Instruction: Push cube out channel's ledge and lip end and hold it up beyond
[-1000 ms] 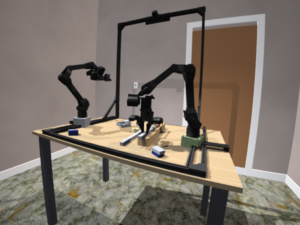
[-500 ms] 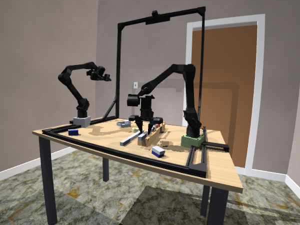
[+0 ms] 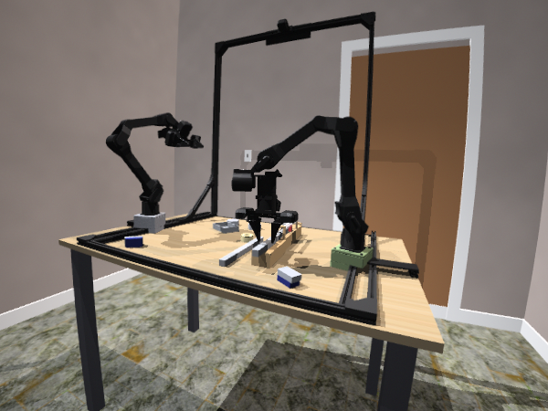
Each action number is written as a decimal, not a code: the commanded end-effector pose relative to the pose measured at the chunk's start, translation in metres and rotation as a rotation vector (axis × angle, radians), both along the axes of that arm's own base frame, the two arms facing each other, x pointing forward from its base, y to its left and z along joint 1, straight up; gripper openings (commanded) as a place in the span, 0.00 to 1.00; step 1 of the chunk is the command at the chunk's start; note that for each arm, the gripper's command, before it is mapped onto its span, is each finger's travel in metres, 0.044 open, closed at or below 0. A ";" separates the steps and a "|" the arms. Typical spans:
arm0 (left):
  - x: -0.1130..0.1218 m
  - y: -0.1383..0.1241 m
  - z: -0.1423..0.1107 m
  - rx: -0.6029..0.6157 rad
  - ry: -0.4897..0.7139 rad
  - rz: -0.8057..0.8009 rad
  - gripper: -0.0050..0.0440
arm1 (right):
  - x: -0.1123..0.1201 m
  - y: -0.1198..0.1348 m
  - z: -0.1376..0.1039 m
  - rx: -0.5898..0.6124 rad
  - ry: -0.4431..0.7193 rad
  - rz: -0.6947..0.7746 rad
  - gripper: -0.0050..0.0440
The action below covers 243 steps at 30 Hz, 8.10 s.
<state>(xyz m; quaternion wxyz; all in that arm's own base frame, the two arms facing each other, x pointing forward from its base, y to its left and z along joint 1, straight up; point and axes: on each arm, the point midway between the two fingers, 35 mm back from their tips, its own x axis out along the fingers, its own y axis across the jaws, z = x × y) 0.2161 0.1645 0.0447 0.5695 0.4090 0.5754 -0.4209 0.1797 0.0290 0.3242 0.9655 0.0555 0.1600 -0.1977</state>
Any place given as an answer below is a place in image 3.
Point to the clear plastic channel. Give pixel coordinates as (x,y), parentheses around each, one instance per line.
(290,228)

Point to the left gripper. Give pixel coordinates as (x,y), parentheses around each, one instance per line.
(266,204)

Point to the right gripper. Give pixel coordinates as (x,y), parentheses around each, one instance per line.
(174,139)

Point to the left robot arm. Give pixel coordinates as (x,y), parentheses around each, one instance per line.
(347,207)

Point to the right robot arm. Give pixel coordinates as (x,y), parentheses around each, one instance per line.
(119,144)

